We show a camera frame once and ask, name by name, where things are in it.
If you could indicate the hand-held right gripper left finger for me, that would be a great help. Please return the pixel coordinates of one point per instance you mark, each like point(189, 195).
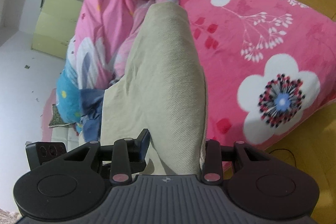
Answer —
point(144, 145)

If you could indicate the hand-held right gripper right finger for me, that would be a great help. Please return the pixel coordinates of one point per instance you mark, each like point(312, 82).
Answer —
point(211, 150)

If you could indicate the khaki pants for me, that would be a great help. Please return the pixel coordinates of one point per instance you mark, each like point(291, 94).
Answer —
point(162, 82)

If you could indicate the white and pink headboard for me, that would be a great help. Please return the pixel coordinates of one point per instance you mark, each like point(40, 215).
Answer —
point(63, 134)

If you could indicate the green patterned pillow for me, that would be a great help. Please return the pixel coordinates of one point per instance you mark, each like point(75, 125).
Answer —
point(56, 119)

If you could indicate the blue denim jeans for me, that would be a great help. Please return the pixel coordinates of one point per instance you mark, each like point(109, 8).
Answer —
point(89, 129)

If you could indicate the blue dotted blanket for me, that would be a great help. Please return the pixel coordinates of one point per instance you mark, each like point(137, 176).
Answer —
point(67, 100)

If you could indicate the pink floral bed blanket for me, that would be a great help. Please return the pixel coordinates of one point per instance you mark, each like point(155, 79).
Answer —
point(225, 29)

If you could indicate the yellow-green cabinet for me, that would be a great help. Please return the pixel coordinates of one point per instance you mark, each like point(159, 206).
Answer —
point(57, 21)

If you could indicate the pink printed quilt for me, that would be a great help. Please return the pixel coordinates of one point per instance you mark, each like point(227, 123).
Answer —
point(110, 3)

